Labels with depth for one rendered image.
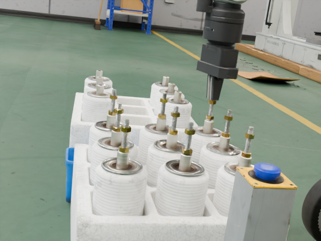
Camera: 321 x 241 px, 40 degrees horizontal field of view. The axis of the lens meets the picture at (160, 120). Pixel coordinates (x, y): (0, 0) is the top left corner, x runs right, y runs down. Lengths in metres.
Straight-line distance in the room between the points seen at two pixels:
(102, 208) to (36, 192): 0.49
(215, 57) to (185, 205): 0.36
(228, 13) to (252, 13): 6.63
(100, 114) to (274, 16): 4.23
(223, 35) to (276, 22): 4.39
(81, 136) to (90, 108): 0.09
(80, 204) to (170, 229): 0.17
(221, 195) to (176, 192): 0.10
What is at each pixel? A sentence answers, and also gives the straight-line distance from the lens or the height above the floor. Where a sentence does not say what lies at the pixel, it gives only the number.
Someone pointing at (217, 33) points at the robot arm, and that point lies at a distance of 0.99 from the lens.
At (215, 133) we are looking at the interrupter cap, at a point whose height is 0.25.
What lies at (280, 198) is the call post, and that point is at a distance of 0.67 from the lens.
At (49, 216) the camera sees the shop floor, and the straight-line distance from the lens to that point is 1.15.
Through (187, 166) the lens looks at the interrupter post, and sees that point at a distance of 0.82.
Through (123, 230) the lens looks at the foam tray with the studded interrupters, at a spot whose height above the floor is 0.17.
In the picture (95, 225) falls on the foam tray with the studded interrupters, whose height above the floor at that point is 0.17.
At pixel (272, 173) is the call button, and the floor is 0.33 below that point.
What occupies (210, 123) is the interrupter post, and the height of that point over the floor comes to 0.28.
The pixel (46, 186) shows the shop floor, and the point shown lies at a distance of 1.30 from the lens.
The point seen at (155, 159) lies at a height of 0.23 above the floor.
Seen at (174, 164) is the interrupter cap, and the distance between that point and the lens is 0.84.
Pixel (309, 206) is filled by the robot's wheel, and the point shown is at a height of 0.11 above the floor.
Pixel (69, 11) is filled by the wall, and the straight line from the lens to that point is 7.05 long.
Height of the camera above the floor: 0.56
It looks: 16 degrees down
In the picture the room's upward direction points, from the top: 7 degrees clockwise
